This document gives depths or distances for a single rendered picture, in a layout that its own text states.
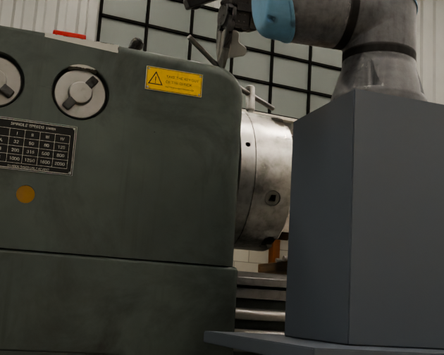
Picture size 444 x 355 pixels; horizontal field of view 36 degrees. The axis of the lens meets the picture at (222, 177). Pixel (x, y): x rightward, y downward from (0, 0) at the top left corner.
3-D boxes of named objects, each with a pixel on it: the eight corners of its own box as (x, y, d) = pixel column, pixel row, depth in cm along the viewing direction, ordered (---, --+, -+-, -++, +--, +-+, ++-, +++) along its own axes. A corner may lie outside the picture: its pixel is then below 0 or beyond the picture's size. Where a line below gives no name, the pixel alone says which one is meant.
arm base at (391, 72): (448, 110, 104) (448, 48, 106) (360, 95, 99) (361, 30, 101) (392, 132, 118) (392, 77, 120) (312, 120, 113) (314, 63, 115)
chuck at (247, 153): (239, 228, 138) (240, 86, 148) (196, 258, 166) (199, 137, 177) (256, 230, 139) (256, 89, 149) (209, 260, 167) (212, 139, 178)
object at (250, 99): (249, 133, 165) (249, 89, 169) (256, 131, 164) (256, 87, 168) (243, 130, 164) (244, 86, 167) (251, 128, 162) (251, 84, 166)
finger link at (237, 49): (245, 72, 155) (251, 31, 154) (220, 69, 153) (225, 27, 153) (241, 72, 158) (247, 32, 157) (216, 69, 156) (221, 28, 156)
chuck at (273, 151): (256, 230, 139) (256, 89, 149) (209, 260, 168) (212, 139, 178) (297, 234, 142) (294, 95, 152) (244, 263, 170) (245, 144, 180)
